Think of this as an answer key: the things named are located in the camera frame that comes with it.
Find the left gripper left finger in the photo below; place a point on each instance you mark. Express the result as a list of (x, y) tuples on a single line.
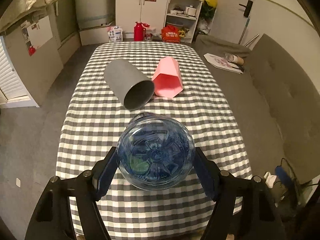
[(51, 218)]

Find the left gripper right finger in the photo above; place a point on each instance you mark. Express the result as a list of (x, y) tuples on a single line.
[(247, 203)]

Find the blue plastic water bottle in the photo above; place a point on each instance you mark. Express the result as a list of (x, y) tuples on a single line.
[(155, 152)]

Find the grey cylindrical cup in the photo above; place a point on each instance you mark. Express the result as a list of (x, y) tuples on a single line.
[(133, 88)]

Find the brown paper cup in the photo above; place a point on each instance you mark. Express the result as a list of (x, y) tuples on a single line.
[(234, 59)]

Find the pink hexagonal cup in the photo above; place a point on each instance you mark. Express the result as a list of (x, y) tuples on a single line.
[(167, 78)]

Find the grey white checkered tablecloth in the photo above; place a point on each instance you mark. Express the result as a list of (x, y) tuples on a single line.
[(95, 119)]

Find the grey fabric sofa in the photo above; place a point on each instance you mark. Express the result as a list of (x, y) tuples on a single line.
[(275, 104)]

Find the white louvered wardrobe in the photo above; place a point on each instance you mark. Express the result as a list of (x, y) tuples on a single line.
[(38, 71)]

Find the white paper booklet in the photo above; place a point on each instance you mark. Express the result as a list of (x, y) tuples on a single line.
[(222, 63)]

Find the white step platform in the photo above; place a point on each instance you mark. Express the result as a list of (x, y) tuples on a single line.
[(96, 35)]

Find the white detergent refill pouch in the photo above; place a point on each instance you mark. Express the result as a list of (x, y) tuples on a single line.
[(115, 34)]

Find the white entrance door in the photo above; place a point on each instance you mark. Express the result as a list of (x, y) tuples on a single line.
[(229, 20)]

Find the white cartoon pattern bag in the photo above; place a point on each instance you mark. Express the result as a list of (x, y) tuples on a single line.
[(149, 34)]

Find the orange red shopping bag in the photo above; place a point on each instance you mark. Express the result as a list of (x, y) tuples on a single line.
[(170, 34)]

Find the red thermos jug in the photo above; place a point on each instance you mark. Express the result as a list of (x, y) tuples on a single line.
[(139, 31)]

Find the white rice cooker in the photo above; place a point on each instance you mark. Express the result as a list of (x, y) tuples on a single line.
[(190, 11)]

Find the white open shelf unit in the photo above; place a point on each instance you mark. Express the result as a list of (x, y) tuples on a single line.
[(175, 16)]

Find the white quilted jacket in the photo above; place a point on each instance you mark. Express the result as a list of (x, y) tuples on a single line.
[(18, 9)]

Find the white kitchen base cabinet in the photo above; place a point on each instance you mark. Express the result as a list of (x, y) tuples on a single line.
[(151, 12)]

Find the black door handle lock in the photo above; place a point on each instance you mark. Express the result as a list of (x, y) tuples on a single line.
[(247, 8)]

